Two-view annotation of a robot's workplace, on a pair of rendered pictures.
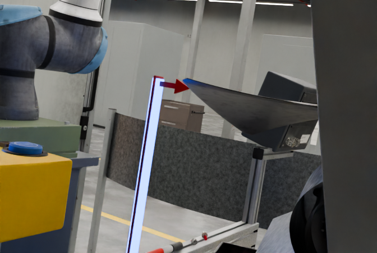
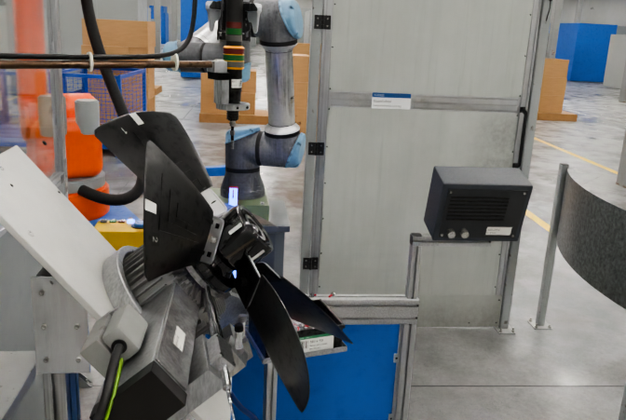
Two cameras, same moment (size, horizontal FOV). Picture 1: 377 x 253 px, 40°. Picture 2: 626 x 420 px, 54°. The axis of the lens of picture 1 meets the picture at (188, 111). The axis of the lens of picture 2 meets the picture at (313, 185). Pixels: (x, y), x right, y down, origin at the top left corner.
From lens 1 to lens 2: 1.45 m
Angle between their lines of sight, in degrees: 54
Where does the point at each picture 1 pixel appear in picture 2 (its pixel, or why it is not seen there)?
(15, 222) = not seen: hidden behind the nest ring
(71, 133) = (260, 210)
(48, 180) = (136, 239)
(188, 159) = (598, 231)
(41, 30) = (251, 143)
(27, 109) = (243, 193)
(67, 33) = (267, 143)
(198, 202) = (603, 282)
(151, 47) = not seen: outside the picture
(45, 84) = (460, 142)
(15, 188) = (117, 241)
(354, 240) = not seen: hidden behind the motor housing
